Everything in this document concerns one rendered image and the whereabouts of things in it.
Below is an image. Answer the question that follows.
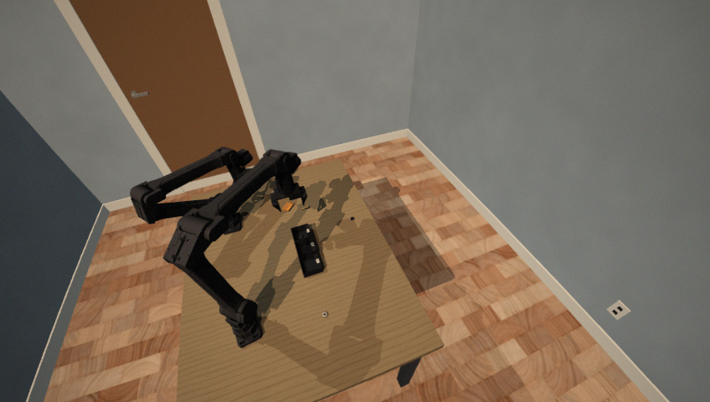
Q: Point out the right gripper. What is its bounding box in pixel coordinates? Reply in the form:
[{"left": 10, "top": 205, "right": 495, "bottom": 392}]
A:
[{"left": 270, "top": 180, "right": 307, "bottom": 212}]

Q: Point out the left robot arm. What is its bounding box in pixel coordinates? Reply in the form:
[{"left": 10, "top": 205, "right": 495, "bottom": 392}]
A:
[{"left": 130, "top": 147, "right": 253, "bottom": 235}]

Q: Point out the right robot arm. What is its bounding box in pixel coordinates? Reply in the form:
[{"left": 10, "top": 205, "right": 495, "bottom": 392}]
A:
[{"left": 163, "top": 149, "right": 301, "bottom": 348}]

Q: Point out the black rack of three bins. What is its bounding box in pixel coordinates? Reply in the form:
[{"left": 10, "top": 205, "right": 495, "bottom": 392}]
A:
[{"left": 291, "top": 224, "right": 323, "bottom": 278}]

